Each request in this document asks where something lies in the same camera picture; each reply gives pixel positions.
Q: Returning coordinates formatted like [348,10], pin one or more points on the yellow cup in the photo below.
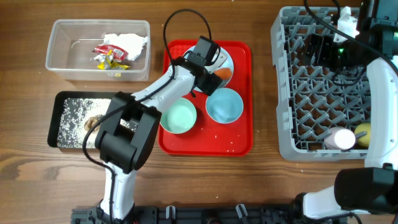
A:
[363,134]

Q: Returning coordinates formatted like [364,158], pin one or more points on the red tray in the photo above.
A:
[207,137]

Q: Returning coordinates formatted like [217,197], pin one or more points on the white tissue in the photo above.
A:
[131,43]

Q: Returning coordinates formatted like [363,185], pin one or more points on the orange carrot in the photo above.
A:
[224,73]

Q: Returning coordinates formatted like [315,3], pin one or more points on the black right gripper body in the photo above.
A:
[339,55]

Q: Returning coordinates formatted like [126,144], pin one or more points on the light blue plate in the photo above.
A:
[227,62]

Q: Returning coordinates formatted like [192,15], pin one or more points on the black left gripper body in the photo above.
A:
[210,83]

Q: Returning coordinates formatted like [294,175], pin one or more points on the black tray with rice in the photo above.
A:
[70,111]

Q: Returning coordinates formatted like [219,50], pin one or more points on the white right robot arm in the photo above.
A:
[373,188]

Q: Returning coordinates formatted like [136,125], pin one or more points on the light blue bowl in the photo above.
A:
[224,106]

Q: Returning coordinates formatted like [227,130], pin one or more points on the clear plastic bin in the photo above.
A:
[70,52]

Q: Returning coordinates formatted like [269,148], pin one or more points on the yellow snack wrapper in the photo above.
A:
[111,65]

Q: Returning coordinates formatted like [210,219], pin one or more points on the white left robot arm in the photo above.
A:
[127,132]

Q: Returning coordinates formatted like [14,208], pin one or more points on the pink cup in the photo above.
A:
[340,138]

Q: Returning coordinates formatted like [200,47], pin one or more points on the red candy wrapper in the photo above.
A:
[117,52]

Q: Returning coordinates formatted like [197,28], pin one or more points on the mint green bowl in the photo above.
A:
[180,117]

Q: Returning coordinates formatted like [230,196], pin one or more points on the brown food scrap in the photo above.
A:
[91,121]

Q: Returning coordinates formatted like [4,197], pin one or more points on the grey dishwasher rack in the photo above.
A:
[313,99]

